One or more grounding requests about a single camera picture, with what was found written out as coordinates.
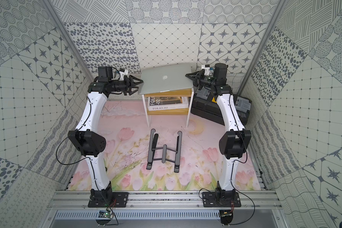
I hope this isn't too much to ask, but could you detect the pink floral table mat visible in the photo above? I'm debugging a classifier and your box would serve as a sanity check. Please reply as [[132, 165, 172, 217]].
[[68, 100, 261, 192]]

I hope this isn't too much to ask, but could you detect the silver laptop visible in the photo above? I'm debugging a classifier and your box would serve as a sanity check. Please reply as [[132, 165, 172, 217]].
[[138, 64, 193, 95]]

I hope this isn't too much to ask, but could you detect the white slotted cable duct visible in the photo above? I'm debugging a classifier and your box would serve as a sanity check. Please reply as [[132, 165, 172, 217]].
[[55, 210, 220, 220]]

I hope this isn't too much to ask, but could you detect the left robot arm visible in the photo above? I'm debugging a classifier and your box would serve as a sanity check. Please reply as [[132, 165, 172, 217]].
[[68, 66, 143, 204]]

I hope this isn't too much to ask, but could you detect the grey folding laptop stand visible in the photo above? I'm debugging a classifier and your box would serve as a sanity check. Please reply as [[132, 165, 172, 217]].
[[146, 129, 182, 173]]

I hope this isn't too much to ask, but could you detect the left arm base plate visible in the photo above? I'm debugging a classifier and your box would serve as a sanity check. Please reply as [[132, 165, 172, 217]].
[[87, 191, 129, 208]]

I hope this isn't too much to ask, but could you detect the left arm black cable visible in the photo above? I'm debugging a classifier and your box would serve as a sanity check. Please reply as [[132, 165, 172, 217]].
[[55, 67, 123, 226]]

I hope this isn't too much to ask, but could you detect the aluminium mounting rail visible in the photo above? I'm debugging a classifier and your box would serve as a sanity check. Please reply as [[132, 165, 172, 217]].
[[48, 191, 282, 210]]

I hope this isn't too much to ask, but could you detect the Folio-02 white book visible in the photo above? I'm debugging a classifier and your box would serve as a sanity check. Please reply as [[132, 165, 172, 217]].
[[147, 97, 189, 111]]

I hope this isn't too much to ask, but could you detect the black yellow toolbox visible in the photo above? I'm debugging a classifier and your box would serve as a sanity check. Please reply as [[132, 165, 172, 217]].
[[191, 87, 252, 125]]

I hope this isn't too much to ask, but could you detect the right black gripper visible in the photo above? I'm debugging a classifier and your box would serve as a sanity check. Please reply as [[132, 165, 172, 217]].
[[186, 68, 217, 90]]

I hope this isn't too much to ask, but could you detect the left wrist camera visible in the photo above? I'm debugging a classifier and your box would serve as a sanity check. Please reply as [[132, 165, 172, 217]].
[[116, 68, 129, 81]]

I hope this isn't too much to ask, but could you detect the white wooden shelf rack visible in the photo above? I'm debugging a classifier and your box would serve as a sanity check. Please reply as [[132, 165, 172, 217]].
[[142, 88, 194, 127]]

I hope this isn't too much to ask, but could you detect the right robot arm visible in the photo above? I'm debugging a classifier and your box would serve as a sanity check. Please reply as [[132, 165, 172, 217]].
[[185, 63, 252, 201]]

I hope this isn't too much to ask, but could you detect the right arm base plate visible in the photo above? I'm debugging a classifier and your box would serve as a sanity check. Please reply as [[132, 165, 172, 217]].
[[200, 191, 241, 208]]

